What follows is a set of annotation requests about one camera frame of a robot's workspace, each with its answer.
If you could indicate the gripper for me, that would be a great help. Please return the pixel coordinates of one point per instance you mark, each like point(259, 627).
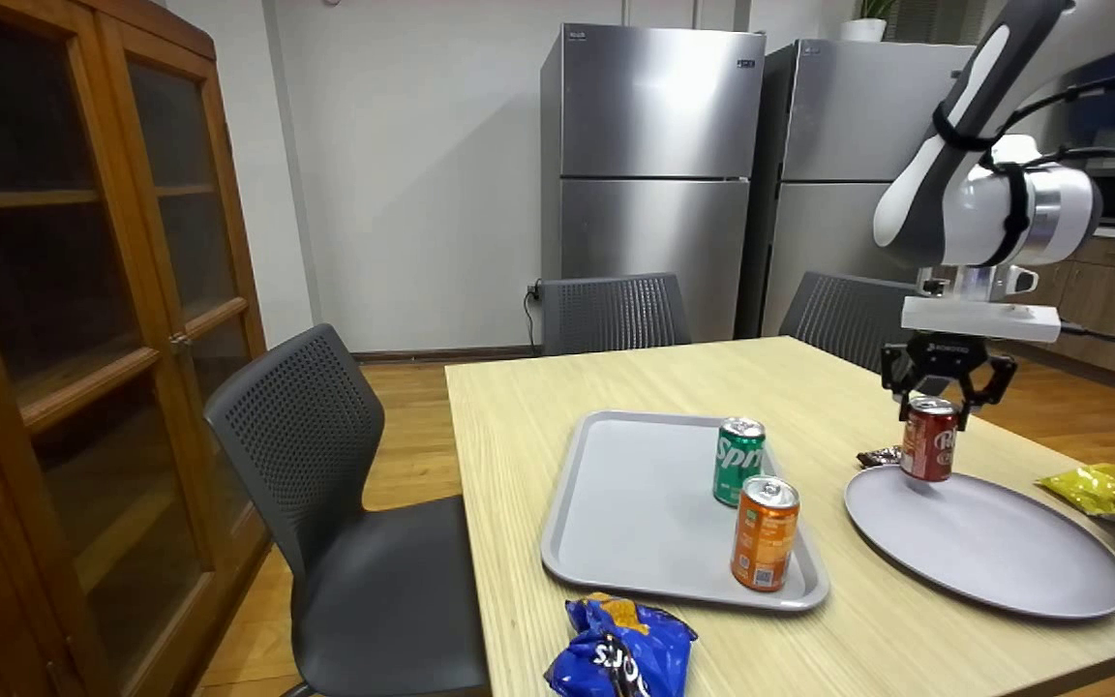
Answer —
point(947, 358)

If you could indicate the red soda can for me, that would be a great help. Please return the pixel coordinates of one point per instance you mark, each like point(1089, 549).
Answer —
point(929, 443)

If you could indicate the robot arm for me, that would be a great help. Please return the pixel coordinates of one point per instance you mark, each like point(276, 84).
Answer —
point(979, 208)

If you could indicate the brown candy wrapper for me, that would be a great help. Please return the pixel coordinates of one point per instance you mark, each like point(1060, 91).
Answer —
point(879, 457)

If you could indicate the grey plastic chair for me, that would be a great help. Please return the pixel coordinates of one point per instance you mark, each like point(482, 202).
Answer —
point(843, 315)
point(364, 581)
point(614, 315)

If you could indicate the grey oval plate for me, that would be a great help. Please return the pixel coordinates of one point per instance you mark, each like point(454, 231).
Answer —
point(983, 542)

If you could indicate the yellow chips bag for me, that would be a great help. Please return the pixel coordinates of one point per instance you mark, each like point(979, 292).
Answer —
point(1109, 489)

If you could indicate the green soda can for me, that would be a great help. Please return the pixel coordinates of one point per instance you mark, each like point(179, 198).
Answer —
point(738, 465)

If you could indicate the steel refrigerator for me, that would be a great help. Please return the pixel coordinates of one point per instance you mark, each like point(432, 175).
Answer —
point(838, 165)
point(654, 174)

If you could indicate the orange soda can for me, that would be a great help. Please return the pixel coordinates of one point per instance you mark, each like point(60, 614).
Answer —
point(765, 537)

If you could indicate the grey rectangular tray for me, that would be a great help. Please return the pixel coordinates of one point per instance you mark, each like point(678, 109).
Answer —
point(640, 503)

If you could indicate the potted plant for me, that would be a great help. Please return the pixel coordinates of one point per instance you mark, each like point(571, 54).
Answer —
point(867, 21)

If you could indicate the blue chips bag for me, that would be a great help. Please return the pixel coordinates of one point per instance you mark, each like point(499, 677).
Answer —
point(620, 649)

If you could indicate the wooden glass-door cabinet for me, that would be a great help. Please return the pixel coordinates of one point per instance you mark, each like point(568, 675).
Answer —
point(64, 339)

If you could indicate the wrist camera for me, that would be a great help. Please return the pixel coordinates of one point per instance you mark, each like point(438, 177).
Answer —
point(974, 318)

